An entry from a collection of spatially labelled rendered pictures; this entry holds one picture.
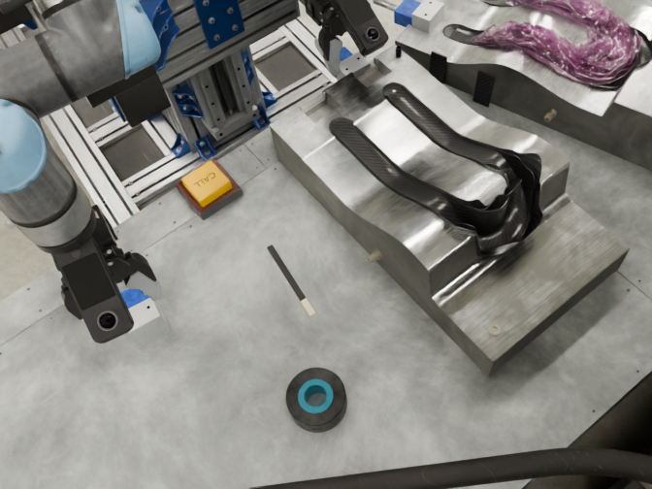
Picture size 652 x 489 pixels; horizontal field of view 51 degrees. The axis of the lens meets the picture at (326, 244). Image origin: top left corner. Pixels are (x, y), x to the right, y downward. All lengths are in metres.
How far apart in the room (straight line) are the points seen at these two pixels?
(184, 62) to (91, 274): 0.78
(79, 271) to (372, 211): 0.41
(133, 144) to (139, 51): 1.34
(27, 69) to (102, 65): 0.07
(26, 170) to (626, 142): 0.86
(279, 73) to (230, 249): 1.13
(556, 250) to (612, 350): 0.15
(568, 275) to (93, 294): 0.61
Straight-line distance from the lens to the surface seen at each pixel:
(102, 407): 1.04
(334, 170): 1.04
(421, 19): 1.26
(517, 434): 0.96
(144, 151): 2.06
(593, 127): 1.17
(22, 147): 0.67
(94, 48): 0.75
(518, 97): 1.19
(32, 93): 0.75
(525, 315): 0.95
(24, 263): 2.26
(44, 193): 0.70
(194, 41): 1.47
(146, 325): 1.01
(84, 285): 0.79
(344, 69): 1.21
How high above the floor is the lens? 1.71
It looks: 59 degrees down
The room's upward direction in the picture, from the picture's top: 11 degrees counter-clockwise
